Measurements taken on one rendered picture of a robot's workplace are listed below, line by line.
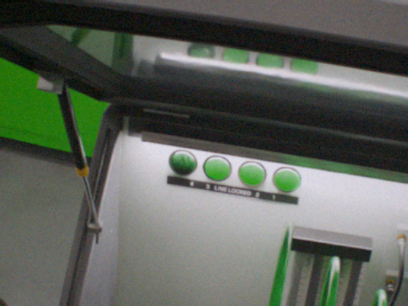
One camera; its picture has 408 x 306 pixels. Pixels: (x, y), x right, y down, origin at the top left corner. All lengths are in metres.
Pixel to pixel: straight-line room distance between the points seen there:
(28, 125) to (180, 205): 2.74
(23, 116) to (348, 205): 2.89
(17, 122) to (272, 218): 2.84
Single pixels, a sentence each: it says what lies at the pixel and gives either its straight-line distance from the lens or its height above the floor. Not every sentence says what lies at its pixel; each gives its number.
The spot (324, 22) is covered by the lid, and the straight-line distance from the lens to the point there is 0.57.
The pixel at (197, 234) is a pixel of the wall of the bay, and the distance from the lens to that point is 1.61.
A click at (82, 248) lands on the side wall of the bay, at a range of 1.47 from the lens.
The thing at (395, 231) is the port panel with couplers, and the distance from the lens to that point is 1.57.
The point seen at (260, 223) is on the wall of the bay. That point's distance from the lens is 1.58.
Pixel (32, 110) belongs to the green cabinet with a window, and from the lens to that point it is 4.23.
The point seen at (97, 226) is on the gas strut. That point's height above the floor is 1.32.
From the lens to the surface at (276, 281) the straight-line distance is 1.24.
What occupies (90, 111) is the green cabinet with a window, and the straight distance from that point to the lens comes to 4.09.
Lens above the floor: 2.13
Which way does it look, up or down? 28 degrees down
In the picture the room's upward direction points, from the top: 6 degrees clockwise
